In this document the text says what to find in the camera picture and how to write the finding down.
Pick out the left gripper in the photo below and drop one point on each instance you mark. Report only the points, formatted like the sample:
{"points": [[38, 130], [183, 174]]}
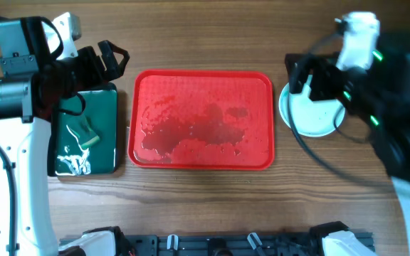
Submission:
{"points": [[97, 72]]}

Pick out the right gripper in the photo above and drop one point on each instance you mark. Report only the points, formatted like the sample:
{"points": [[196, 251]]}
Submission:
{"points": [[316, 67]]}

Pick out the light blue plate top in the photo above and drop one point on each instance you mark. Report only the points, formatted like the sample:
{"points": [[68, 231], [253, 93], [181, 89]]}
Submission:
{"points": [[312, 119]]}

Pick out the green yellow sponge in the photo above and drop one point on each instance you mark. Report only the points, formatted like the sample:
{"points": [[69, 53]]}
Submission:
{"points": [[82, 131]]}

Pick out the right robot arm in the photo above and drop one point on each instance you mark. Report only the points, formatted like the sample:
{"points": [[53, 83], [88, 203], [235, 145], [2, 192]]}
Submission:
{"points": [[378, 93]]}

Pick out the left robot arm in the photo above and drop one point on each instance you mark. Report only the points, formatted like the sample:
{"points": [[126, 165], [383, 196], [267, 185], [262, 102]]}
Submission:
{"points": [[39, 67]]}

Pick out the black water tray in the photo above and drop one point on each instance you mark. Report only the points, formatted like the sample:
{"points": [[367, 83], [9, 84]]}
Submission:
{"points": [[65, 157]]}

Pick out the red plastic tray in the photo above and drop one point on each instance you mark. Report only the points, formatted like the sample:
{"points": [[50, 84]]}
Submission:
{"points": [[202, 119]]}

